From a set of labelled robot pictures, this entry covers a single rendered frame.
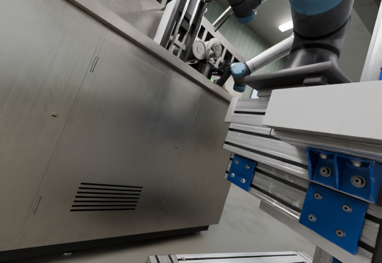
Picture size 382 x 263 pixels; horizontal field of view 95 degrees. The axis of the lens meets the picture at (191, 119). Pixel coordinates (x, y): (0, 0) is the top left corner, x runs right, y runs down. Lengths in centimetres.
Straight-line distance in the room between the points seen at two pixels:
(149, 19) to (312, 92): 132
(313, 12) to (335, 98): 24
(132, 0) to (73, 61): 89
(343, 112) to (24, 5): 74
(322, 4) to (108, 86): 63
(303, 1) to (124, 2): 117
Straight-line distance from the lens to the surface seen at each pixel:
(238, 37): 432
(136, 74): 73
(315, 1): 47
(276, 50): 104
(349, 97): 29
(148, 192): 88
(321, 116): 29
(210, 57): 129
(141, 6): 150
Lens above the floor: 60
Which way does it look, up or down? 5 degrees up
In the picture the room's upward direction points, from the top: 19 degrees clockwise
